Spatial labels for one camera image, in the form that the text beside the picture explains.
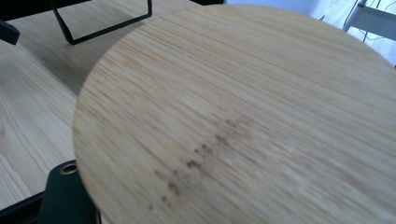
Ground white desk frame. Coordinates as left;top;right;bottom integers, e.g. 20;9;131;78
342;0;396;42

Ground black shelf with metal legs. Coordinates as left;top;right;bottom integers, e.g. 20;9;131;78
0;0;226;47

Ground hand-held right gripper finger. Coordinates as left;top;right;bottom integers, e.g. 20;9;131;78
37;159;102;224

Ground glass jar with wooden lid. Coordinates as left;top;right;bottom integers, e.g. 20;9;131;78
72;3;396;224

